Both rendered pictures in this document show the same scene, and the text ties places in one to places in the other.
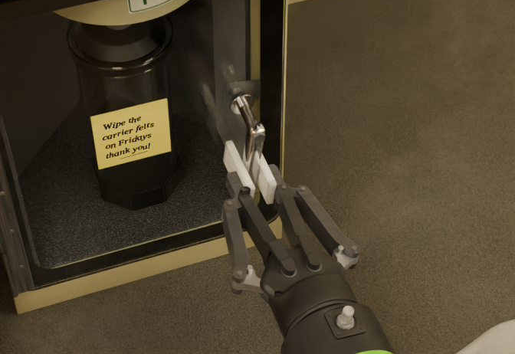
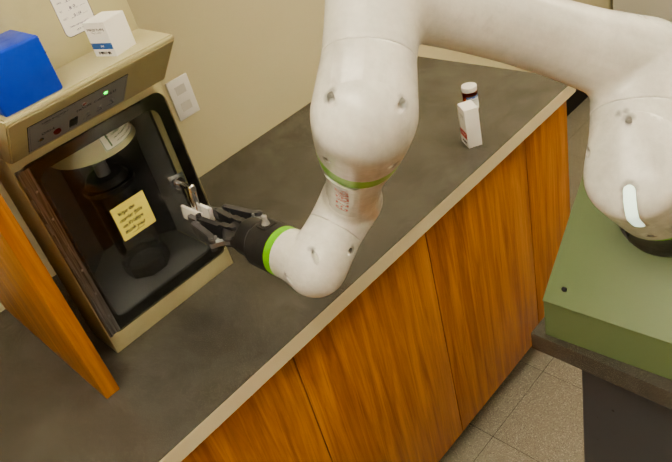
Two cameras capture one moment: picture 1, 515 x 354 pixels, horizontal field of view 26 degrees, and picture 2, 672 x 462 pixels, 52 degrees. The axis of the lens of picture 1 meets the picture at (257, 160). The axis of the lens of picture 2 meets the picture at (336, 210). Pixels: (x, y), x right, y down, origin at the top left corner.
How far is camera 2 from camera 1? 0.50 m
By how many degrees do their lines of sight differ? 20
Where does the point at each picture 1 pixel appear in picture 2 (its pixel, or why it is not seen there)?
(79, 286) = (143, 324)
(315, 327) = (254, 232)
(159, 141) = (148, 216)
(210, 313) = (214, 304)
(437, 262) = not seen: hidden behind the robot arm
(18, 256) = (104, 309)
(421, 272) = not seen: hidden behind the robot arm
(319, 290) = (249, 222)
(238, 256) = (207, 235)
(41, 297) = (126, 337)
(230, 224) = (197, 227)
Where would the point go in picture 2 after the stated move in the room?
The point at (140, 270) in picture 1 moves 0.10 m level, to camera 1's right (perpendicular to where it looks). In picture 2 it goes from (170, 304) to (213, 283)
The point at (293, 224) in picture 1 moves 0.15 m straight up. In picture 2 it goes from (227, 216) to (201, 151)
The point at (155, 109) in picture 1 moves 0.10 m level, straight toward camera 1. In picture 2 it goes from (139, 198) to (157, 217)
